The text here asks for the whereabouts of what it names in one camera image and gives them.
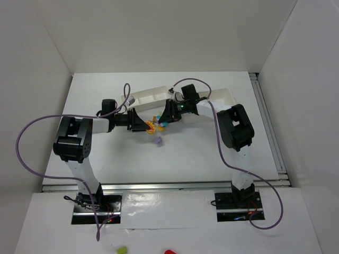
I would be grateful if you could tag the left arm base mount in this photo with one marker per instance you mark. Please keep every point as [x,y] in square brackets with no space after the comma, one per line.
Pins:
[109,210]

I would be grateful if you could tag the red object at edge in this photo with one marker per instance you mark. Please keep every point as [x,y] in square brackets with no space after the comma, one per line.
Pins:
[170,251]

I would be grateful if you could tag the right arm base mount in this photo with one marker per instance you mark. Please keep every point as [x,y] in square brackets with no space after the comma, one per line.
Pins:
[228,211]

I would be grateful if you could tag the aluminium side rail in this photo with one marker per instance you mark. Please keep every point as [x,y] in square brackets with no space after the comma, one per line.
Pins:
[281,169]

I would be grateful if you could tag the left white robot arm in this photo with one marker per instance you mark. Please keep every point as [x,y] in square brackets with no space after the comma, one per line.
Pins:
[73,144]

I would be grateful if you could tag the green lego outside workspace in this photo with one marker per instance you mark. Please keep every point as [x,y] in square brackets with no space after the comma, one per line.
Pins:
[122,250]

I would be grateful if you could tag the aluminium front rail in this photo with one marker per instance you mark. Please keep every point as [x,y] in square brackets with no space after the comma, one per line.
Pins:
[138,187]

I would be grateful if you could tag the left white divided tray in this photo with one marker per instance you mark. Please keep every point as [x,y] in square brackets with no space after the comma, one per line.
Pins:
[150,98]

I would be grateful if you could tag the right white divided tray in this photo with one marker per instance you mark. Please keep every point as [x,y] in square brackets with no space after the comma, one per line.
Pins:
[222,96]

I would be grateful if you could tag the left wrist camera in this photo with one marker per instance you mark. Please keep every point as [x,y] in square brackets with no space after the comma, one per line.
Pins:
[130,100]

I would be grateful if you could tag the purple lego brick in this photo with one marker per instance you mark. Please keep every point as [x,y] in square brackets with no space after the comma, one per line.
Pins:
[158,141]

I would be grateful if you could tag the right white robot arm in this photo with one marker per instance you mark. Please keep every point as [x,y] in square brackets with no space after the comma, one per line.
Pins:
[233,129]

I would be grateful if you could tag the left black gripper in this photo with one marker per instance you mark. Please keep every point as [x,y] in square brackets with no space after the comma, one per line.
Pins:
[131,119]

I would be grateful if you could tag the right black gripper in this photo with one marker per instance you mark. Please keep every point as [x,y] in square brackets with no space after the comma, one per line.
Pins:
[169,111]

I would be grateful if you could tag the white divided tray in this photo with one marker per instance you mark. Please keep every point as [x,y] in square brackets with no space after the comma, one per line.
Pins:
[222,96]
[150,98]

